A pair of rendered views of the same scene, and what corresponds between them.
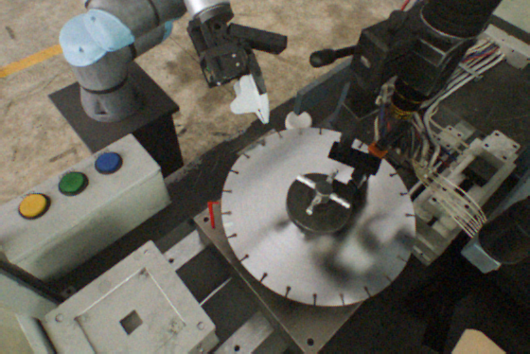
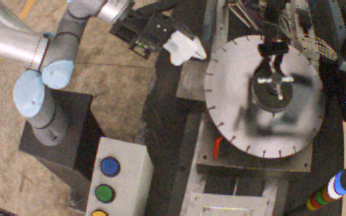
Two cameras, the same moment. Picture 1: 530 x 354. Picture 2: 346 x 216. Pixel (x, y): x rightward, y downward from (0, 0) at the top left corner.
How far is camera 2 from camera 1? 0.29 m
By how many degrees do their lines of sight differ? 14
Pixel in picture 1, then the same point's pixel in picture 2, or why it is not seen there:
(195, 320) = (256, 203)
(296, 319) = (294, 162)
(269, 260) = (276, 143)
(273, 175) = (237, 91)
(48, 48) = not seen: outside the picture
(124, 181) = (132, 171)
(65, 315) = not seen: outside the picture
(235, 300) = (249, 186)
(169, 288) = (229, 203)
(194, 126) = not seen: hidden behind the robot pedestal
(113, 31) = (66, 70)
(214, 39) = (135, 24)
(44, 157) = (16, 191)
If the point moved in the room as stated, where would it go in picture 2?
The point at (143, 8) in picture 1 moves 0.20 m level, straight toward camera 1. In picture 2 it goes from (71, 41) to (141, 80)
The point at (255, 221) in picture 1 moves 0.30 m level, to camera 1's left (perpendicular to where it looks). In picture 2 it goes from (252, 129) to (127, 202)
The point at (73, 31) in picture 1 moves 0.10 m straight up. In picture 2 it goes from (21, 94) to (7, 75)
